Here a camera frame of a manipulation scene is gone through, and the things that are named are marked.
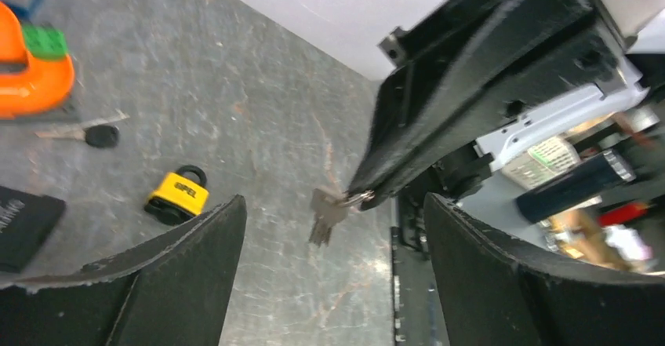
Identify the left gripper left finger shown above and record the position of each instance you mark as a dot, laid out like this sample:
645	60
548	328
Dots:
173	289

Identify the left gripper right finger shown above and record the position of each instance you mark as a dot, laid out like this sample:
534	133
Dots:
497	289

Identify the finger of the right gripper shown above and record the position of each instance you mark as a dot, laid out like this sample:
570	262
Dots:
457	71

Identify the yellow padlock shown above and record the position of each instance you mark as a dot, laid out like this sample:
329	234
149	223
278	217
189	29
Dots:
181	196

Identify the silver key bunch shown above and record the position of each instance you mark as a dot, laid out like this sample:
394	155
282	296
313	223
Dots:
330	207

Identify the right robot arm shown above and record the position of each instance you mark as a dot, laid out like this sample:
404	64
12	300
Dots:
524	126

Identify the black head key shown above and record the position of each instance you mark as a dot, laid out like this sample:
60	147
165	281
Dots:
99	133

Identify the black padlock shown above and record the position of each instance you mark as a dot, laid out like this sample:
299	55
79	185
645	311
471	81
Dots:
26	221

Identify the orange letter block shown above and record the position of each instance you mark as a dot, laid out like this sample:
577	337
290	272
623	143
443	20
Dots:
40	89

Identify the green lego brick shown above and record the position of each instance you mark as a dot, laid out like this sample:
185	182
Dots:
44	42

